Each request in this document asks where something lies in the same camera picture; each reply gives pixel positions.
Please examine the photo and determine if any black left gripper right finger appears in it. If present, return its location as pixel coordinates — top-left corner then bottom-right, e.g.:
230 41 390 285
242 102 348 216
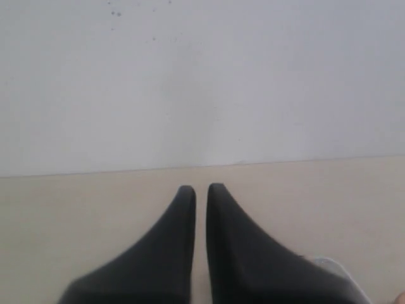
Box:
206 184 363 303

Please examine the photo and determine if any printed white paper towel roll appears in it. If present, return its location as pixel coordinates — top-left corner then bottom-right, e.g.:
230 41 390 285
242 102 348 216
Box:
304 256 372 303

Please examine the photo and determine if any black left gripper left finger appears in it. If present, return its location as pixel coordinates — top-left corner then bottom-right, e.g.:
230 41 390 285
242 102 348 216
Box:
59 186 196 303

